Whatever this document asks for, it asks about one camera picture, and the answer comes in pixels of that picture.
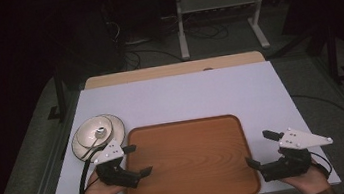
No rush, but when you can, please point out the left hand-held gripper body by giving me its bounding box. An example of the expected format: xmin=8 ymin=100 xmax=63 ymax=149
xmin=89 ymin=136 xmax=143 ymax=194

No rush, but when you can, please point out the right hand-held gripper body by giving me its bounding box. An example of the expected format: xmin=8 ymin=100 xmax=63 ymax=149
xmin=254 ymin=122 xmax=338 ymax=184

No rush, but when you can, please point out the person's right hand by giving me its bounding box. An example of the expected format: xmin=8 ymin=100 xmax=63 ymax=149
xmin=277 ymin=156 xmax=334 ymax=194

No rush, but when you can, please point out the metal spoon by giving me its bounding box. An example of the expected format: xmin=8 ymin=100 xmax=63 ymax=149
xmin=78 ymin=126 xmax=112 ymax=159

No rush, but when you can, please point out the stack of metal plates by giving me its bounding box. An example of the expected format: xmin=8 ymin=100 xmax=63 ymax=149
xmin=67 ymin=110 xmax=130 ymax=165

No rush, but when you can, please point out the white bowl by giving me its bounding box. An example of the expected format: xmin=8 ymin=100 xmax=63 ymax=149
xmin=73 ymin=113 xmax=117 ymax=151

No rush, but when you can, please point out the brown wooden tray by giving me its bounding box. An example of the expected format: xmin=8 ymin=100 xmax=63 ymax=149
xmin=115 ymin=111 xmax=263 ymax=194

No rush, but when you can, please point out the white table board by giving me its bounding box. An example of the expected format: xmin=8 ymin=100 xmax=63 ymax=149
xmin=31 ymin=53 xmax=343 ymax=194

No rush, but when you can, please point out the black metal stand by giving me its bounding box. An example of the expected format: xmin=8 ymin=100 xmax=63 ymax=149
xmin=320 ymin=18 xmax=344 ymax=86
xmin=40 ymin=64 xmax=70 ymax=123

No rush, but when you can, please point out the light wooden table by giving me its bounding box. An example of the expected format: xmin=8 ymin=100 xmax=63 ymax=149
xmin=82 ymin=48 xmax=268 ymax=91

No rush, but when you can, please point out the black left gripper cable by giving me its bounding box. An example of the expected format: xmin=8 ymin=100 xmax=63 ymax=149
xmin=72 ymin=144 xmax=114 ymax=194

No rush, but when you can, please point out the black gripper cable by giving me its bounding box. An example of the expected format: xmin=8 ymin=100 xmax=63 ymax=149
xmin=72 ymin=144 xmax=114 ymax=194
xmin=307 ymin=148 xmax=335 ymax=181

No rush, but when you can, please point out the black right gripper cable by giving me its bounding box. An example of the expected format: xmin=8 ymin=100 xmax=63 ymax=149
xmin=307 ymin=148 xmax=335 ymax=181

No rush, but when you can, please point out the tangle of black floor cables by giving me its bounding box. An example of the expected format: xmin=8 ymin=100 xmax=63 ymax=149
xmin=118 ymin=5 xmax=233 ymax=71

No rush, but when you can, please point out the white metal desk frame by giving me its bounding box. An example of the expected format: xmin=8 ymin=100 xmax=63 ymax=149
xmin=172 ymin=0 xmax=277 ymax=61

